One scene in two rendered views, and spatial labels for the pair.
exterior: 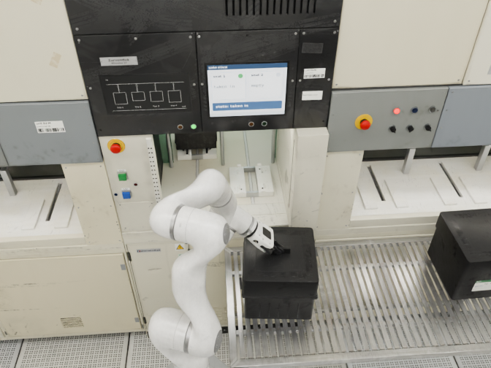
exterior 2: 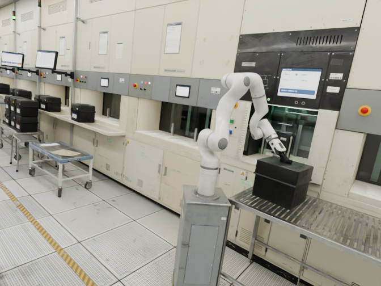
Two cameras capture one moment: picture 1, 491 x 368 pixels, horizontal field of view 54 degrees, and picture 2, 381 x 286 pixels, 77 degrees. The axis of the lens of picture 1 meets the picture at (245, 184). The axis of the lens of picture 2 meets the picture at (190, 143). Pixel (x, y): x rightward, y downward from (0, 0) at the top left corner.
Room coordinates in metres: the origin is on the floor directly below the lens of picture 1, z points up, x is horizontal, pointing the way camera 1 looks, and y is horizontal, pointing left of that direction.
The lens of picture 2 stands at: (-0.37, -0.71, 1.37)
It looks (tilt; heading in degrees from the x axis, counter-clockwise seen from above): 11 degrees down; 42
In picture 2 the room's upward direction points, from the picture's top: 7 degrees clockwise
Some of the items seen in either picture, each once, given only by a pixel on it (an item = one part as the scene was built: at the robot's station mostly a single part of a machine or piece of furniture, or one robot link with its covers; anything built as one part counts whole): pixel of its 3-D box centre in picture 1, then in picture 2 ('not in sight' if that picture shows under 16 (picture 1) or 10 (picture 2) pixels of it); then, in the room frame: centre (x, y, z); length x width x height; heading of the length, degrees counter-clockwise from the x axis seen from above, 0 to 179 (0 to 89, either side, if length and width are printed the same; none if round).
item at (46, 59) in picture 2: not in sight; (58, 64); (1.00, 3.46, 1.59); 0.50 x 0.41 x 0.36; 4
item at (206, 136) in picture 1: (195, 119); (282, 138); (2.14, 0.27, 1.06); 0.24 x 0.20 x 0.32; 94
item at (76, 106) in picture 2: not in sight; (83, 112); (1.20, 2.96, 0.93); 0.30 x 0.28 x 0.26; 91
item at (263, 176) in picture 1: (250, 180); not in sight; (1.84, -0.03, 0.89); 0.22 x 0.21 x 0.04; 4
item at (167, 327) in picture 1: (179, 339); (208, 147); (0.84, 0.21, 1.07); 0.19 x 0.12 x 0.24; 72
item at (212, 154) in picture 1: (196, 144); (278, 154); (2.14, 0.26, 0.89); 0.22 x 0.21 x 0.04; 4
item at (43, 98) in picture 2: not in sight; (50, 103); (1.11, 4.15, 0.93); 0.30 x 0.28 x 0.26; 97
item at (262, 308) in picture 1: (278, 279); (280, 185); (1.26, -0.13, 0.85); 0.28 x 0.28 x 0.17; 89
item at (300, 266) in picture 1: (279, 258); (284, 167); (1.26, -0.13, 0.98); 0.29 x 0.29 x 0.13; 89
